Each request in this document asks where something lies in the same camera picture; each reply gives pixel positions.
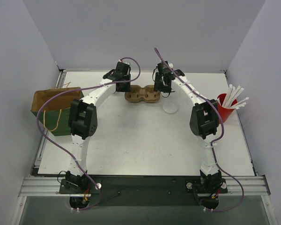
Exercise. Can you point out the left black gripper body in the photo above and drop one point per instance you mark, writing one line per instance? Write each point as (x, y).
(122, 85)

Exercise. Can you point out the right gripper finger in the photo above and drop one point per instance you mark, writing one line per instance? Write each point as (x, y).
(157, 81)
(166, 87)

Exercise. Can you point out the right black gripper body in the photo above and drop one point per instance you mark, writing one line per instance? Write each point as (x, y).
(161, 85)

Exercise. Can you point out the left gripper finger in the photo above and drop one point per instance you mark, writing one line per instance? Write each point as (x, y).
(127, 84)
(119, 87)

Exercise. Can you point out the green paper bag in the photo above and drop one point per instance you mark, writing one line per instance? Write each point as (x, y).
(54, 106)

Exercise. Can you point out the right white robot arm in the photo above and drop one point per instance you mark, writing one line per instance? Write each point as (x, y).
(204, 120)

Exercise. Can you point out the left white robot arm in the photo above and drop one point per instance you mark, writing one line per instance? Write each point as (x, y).
(83, 120)

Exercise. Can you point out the brown cardboard cup carrier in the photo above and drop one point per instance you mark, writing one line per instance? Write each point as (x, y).
(146, 94)

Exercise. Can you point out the red cup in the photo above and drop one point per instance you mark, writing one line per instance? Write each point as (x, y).
(223, 111)

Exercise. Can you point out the white wrapped straws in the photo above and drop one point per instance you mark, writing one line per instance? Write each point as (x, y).
(230, 98)

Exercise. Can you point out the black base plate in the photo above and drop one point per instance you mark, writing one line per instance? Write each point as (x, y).
(143, 190)

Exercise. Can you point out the aluminium rail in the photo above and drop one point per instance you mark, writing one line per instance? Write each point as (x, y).
(49, 186)

